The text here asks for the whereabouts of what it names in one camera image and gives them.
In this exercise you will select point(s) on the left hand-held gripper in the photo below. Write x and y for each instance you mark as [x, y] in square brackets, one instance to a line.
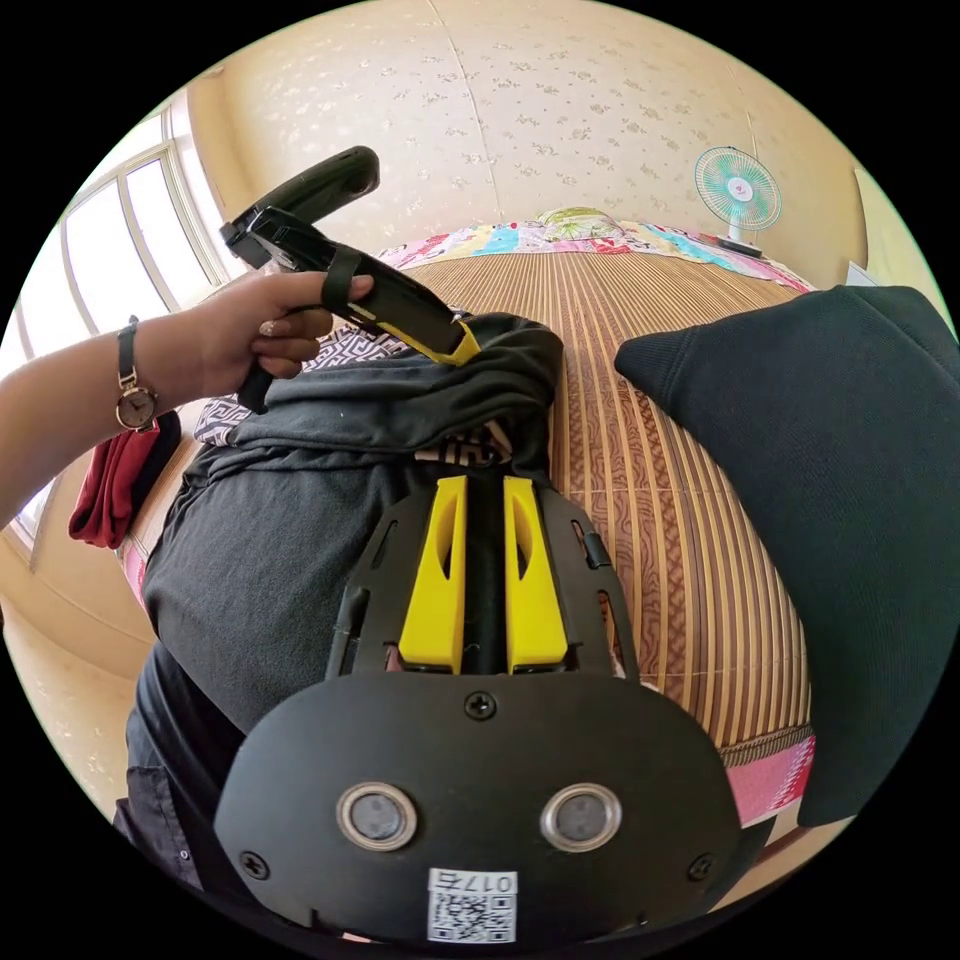
[300, 244]

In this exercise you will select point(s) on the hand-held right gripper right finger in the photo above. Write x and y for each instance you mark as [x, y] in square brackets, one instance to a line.
[534, 600]

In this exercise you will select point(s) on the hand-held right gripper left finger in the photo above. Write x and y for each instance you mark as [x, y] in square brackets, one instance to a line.
[439, 592]

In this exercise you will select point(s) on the dark grey garment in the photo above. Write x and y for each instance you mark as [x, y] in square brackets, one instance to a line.
[262, 540]

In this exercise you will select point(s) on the person's left forearm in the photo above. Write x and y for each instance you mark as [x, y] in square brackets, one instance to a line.
[67, 427]

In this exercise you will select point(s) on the black long sleeve shirt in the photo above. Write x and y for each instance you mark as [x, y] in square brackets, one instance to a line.
[810, 487]

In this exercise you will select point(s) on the person's left hand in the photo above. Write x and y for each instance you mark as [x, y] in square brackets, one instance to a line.
[217, 337]

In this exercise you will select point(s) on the geometric print garment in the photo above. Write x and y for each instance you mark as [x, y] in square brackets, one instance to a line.
[360, 352]

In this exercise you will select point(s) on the bed with woven mat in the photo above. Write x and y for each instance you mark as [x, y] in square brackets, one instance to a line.
[637, 450]

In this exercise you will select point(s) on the green and white fan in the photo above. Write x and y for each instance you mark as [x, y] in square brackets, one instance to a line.
[737, 187]

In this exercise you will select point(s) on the person's body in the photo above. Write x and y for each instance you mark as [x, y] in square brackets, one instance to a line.
[172, 787]

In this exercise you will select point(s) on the pile of clothes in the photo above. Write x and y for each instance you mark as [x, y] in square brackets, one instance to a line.
[112, 487]

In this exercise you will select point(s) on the window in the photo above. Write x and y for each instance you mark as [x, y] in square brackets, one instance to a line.
[97, 247]

